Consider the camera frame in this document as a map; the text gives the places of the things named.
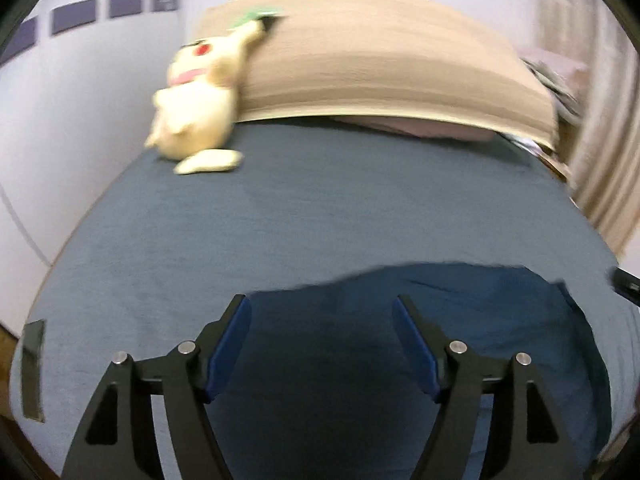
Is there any navy blue padded jacket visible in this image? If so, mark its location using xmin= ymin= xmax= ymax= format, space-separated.
xmin=208 ymin=263 xmax=612 ymax=479

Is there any black smartphone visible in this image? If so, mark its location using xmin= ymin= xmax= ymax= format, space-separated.
xmin=21 ymin=320 xmax=46 ymax=424

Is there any pile of folded linens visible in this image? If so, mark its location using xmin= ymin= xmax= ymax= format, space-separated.
xmin=518 ymin=47 xmax=589 ymax=127

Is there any yellow Pikachu plush toy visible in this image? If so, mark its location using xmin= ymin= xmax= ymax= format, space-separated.
xmin=144 ymin=18 xmax=279 ymax=176

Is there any beige curtain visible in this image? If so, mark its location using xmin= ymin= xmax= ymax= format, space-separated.
xmin=538 ymin=0 xmax=639 ymax=257

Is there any beige folded blanket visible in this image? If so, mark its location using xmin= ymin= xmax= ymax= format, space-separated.
xmin=192 ymin=0 xmax=556 ymax=148

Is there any green plush leaf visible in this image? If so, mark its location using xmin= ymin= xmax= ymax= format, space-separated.
xmin=231 ymin=8 xmax=283 ymax=29

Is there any wooden bed frame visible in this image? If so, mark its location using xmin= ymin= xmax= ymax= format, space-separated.
xmin=0 ymin=318 xmax=61 ymax=480

